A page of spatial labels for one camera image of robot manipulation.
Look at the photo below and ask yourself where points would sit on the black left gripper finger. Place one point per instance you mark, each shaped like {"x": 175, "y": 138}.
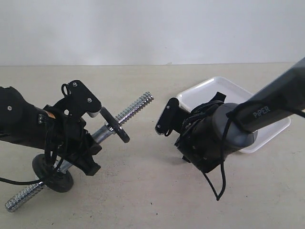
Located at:
{"x": 90, "y": 146}
{"x": 84, "y": 161}

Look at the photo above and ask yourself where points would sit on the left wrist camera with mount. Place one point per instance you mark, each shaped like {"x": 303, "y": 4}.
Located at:
{"x": 78, "y": 100}

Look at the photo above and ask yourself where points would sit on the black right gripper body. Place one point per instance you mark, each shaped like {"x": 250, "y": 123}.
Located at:
{"x": 200, "y": 140}

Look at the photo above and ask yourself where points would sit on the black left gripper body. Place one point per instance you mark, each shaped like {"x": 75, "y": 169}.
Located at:
{"x": 64, "y": 134}

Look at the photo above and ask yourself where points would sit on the black weight plate end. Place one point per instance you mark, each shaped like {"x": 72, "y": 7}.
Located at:
{"x": 115, "y": 125}

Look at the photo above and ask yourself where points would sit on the chrome dumbbell bar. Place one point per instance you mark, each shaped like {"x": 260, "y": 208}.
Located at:
{"x": 98, "y": 128}

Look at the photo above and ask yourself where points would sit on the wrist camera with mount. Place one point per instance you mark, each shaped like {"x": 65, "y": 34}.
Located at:
{"x": 175, "y": 118}
{"x": 78, "y": 100}

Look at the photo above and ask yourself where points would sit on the black weight plate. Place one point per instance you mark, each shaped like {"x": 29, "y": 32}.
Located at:
{"x": 59, "y": 180}

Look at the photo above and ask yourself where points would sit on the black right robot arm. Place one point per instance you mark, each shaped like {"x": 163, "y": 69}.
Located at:
{"x": 281, "y": 98}

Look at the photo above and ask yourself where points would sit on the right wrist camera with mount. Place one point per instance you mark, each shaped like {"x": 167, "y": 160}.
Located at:
{"x": 175, "y": 118}

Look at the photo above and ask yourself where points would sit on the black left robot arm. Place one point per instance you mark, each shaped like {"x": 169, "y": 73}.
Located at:
{"x": 19, "y": 120}

